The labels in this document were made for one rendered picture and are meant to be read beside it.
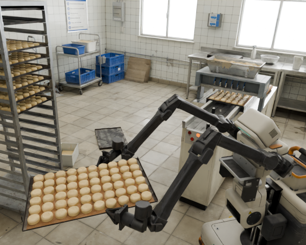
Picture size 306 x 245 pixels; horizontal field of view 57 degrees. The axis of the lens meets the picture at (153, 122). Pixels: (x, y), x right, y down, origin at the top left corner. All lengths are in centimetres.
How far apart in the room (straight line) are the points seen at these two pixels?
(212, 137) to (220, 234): 122
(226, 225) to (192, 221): 48
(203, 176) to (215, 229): 54
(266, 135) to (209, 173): 112
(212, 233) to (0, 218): 187
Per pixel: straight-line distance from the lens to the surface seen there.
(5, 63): 215
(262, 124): 159
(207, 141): 122
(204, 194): 277
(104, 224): 271
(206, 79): 316
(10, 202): 290
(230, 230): 237
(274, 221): 193
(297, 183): 198
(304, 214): 192
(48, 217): 137
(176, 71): 666
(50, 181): 158
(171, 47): 663
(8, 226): 289
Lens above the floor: 187
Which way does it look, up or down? 24 degrees down
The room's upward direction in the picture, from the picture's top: 3 degrees clockwise
